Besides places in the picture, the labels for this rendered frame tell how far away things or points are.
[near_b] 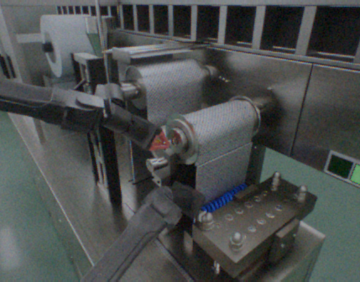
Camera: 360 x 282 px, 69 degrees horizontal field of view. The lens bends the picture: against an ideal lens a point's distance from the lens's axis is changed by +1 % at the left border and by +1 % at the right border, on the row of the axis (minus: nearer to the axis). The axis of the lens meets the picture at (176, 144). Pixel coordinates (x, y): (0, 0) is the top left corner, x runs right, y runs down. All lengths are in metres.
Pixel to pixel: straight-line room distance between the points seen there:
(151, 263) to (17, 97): 0.57
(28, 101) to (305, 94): 0.70
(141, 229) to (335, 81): 0.60
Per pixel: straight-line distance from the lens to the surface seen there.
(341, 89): 0.80
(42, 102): 0.57
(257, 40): 0.92
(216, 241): 0.74
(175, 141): 0.71
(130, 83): 0.85
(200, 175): 0.73
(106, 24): 1.26
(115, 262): 0.47
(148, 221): 0.52
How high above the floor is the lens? 1.58
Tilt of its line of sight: 29 degrees down
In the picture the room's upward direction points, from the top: straight up
